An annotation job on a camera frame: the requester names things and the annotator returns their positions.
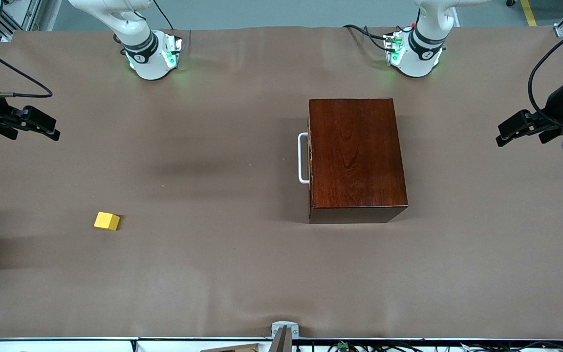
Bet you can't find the yellow wooden block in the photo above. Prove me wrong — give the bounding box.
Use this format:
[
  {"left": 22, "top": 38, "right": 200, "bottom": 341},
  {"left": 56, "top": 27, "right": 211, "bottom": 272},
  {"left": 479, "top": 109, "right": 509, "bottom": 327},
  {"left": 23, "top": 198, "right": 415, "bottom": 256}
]
[{"left": 94, "top": 212, "right": 121, "bottom": 231}]

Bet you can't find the wooden drawer with white handle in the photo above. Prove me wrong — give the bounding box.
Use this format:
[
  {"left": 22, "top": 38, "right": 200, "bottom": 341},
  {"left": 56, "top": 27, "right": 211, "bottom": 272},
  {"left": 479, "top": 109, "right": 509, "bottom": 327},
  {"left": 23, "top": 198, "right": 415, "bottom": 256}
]
[{"left": 298, "top": 131, "right": 312, "bottom": 185}]

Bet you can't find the dark brown wooden cabinet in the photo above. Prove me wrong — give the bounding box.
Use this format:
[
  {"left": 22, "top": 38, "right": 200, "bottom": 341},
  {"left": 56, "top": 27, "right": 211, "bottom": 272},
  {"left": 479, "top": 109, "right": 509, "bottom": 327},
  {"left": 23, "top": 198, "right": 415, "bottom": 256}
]
[{"left": 308, "top": 98, "right": 409, "bottom": 224}]

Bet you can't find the brown table cover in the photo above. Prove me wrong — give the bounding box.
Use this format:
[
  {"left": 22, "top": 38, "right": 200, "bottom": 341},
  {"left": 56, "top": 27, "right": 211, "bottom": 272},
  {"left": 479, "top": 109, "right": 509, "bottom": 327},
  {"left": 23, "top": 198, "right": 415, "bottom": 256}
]
[{"left": 0, "top": 25, "right": 563, "bottom": 341}]

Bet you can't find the brown cardboard piece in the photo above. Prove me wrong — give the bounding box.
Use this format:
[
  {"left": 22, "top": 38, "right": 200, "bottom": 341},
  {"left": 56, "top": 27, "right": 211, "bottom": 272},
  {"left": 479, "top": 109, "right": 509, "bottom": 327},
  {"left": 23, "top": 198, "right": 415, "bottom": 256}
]
[{"left": 200, "top": 343, "right": 262, "bottom": 352}]

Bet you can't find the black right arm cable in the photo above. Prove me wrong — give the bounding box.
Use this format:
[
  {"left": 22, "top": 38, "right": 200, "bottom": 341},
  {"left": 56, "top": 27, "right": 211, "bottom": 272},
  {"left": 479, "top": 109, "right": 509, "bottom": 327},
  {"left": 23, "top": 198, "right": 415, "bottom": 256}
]
[{"left": 0, "top": 29, "right": 54, "bottom": 99}]

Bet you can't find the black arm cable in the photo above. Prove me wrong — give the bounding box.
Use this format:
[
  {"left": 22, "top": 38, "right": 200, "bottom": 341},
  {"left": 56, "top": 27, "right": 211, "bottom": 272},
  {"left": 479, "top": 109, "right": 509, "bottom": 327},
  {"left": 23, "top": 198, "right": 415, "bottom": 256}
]
[
  {"left": 0, "top": 29, "right": 54, "bottom": 99},
  {"left": 528, "top": 20, "right": 563, "bottom": 129}
]

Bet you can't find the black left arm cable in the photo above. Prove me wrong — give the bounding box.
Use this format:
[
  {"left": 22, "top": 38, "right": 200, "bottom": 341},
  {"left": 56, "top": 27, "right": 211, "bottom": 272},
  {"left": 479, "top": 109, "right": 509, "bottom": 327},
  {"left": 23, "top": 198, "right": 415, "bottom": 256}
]
[{"left": 528, "top": 20, "right": 563, "bottom": 129}]

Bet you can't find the black base power cable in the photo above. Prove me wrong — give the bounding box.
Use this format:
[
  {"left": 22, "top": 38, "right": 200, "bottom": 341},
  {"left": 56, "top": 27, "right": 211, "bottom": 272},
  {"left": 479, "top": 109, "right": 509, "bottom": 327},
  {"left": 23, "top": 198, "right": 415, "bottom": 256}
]
[
  {"left": 152, "top": 0, "right": 175, "bottom": 31},
  {"left": 342, "top": 23, "right": 400, "bottom": 52}
]

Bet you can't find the white table edge rail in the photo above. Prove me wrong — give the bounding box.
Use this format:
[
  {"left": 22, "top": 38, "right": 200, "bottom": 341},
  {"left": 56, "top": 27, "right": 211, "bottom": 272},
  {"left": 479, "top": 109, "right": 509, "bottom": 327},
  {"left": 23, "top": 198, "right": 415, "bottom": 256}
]
[{"left": 0, "top": 336, "right": 563, "bottom": 352}]

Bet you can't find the grey metal camera bracket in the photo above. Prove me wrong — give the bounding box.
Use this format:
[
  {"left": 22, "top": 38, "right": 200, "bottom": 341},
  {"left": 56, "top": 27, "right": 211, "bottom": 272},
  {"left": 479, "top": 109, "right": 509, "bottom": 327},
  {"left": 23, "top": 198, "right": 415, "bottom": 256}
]
[{"left": 270, "top": 321, "right": 300, "bottom": 352}]

